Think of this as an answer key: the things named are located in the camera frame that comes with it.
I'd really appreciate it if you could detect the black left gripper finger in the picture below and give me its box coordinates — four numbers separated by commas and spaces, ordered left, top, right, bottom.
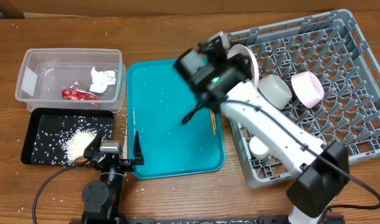
133, 131, 144, 165
83, 134, 102, 159

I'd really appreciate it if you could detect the brown food scrap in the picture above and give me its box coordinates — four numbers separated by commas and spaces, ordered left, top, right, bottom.
74, 157, 88, 164

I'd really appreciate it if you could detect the pink round plate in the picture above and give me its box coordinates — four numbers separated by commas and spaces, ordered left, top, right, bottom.
227, 44, 259, 89

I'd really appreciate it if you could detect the pile of white rice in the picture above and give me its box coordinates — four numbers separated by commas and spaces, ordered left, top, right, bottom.
30, 115, 114, 166

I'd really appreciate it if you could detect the red snack wrapper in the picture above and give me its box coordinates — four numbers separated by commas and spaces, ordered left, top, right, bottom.
62, 82, 99, 100

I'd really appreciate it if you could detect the white napkin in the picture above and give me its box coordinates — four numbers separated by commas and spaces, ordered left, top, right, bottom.
89, 67, 116, 93

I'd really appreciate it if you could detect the wooden chopstick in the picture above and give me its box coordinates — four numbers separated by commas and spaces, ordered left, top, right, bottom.
210, 109, 216, 135
210, 109, 217, 135

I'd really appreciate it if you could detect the grey bowl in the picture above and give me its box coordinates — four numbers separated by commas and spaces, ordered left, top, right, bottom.
258, 74, 292, 110

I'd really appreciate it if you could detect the pink bowl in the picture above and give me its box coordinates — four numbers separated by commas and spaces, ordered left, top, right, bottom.
291, 72, 324, 108

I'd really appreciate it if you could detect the white cup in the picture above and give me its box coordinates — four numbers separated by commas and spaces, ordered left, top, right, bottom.
248, 136, 272, 160

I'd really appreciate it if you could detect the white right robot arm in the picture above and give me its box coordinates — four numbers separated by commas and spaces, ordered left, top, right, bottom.
174, 32, 349, 223

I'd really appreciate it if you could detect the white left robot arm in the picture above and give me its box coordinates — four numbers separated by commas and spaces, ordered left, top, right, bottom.
81, 133, 144, 223

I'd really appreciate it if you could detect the black waste tray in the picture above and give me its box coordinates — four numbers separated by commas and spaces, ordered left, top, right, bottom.
21, 108, 114, 166

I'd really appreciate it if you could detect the grey dishwasher rack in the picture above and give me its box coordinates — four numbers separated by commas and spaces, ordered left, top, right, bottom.
210, 8, 380, 189

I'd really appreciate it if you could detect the teal plastic tray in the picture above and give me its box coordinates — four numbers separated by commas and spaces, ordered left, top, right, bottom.
126, 59, 225, 179

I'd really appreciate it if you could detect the clear plastic bin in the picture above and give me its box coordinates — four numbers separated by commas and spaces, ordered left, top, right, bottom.
15, 48, 126, 113

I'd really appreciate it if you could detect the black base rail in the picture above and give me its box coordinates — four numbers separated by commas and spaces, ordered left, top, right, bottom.
85, 215, 346, 224

